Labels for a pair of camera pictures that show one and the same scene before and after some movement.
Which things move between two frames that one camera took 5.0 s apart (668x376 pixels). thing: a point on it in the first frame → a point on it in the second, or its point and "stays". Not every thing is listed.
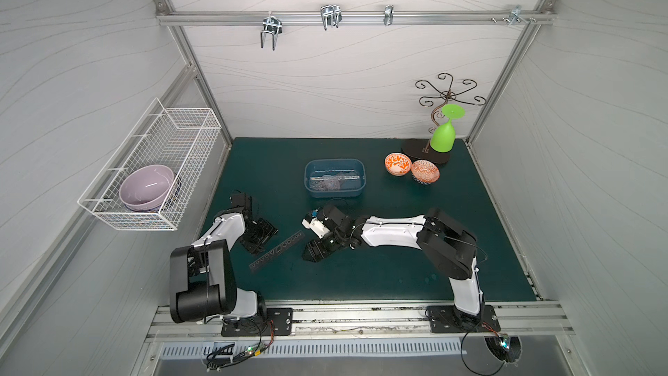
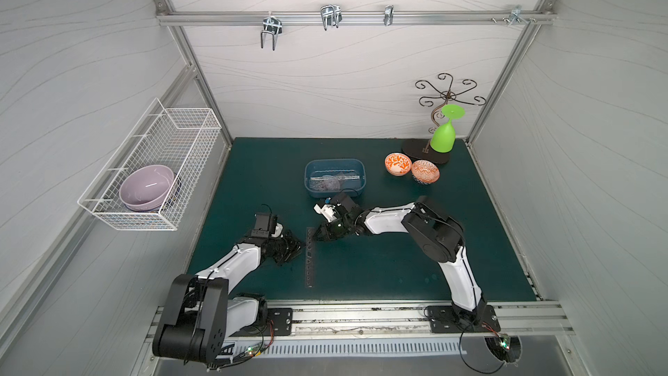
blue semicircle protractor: (329, 183) stays
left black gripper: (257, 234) → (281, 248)
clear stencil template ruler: (330, 181) stays
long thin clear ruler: (335, 177) stays
